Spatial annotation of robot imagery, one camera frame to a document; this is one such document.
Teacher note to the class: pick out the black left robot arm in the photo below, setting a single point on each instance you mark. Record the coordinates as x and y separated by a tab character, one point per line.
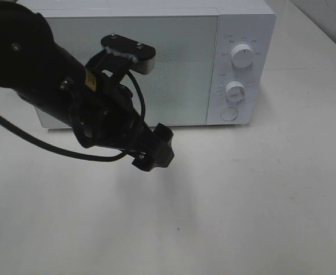
40	72

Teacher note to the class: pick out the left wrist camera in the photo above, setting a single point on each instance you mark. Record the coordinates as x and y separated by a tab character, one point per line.
141	55

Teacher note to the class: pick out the round white door button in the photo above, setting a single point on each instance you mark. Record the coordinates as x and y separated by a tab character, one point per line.
229	114

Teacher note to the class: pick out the white microwave door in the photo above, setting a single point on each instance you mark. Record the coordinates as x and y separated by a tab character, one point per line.
176	91

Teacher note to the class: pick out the white microwave knob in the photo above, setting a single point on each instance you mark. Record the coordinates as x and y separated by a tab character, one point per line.
234	91
242	55

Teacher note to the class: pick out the white microwave oven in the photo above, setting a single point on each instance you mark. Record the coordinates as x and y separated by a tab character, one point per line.
238	21

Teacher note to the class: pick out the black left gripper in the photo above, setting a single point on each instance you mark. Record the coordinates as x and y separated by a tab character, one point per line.
109	110

